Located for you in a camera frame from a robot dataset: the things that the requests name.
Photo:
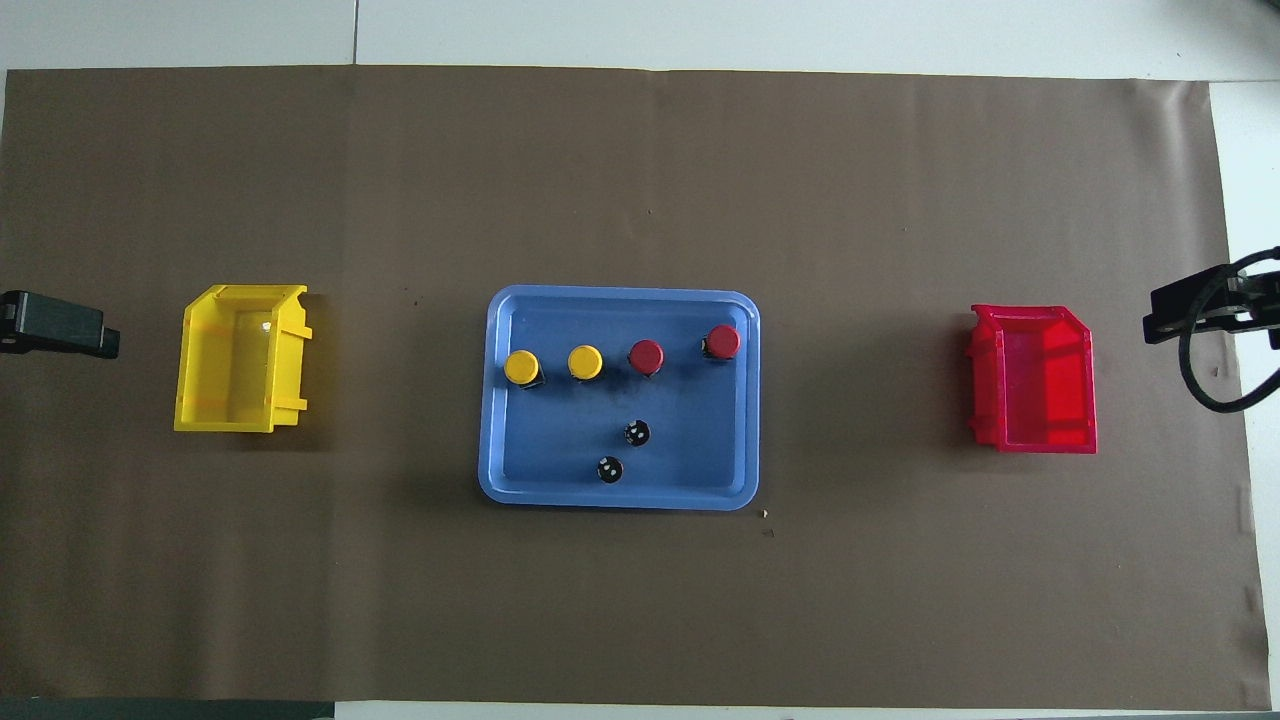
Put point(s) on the red plastic storage bin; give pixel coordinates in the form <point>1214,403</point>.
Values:
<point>1040,390</point>

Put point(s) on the brown paper table mat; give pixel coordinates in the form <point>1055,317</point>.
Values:
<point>640,150</point>

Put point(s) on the small black cylinder component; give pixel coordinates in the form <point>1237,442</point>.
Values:
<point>637,433</point>
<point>609,470</point>

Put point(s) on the blue plastic tray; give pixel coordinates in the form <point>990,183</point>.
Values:
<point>560,440</point>

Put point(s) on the red push button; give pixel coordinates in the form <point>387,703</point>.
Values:
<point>646,355</point>
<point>724,341</point>

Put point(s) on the yellow push button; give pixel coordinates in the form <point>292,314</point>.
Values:
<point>521,367</point>
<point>585,362</point>

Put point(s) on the yellow plastic storage bin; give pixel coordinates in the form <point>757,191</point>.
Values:
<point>225,370</point>

